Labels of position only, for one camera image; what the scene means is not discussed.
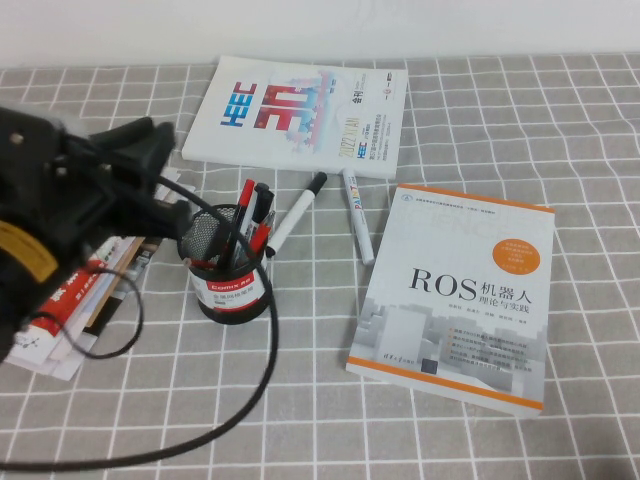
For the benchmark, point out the white ROS textbook orange stripes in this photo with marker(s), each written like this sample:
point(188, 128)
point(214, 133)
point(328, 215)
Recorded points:
point(450, 300)

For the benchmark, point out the white HEEC conference magazine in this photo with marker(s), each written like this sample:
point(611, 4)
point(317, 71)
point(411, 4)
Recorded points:
point(300, 125)

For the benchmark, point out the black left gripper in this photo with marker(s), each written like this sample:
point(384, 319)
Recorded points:
point(120, 200)

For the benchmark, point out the white paper booklet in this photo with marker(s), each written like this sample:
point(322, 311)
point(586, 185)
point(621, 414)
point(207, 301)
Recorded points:
point(55, 360)

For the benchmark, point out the red cover book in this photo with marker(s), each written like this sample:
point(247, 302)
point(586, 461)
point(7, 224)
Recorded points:
point(65, 305)

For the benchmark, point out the red-capped pen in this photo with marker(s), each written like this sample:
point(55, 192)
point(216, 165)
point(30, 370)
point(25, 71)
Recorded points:
point(246, 192)

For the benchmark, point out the white black-capped marker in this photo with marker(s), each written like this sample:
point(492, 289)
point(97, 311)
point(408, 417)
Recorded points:
point(259, 195)
point(269, 197)

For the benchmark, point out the white marker with black cap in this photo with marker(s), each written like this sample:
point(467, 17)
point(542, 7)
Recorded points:
point(295, 215)

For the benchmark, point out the grey white-checked tablecloth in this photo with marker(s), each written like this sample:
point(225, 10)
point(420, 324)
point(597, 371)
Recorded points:
point(500, 125)

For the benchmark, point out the white PAINT marker pen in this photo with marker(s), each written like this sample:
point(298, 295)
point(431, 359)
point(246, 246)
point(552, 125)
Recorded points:
point(357, 215)

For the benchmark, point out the brown cover book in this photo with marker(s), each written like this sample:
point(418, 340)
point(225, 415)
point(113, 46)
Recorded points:
point(107, 310)

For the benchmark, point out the black mesh pen holder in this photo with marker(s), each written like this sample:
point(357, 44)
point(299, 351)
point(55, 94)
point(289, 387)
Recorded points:
point(225, 300)

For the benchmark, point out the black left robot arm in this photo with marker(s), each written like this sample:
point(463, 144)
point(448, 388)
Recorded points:
point(30, 280)

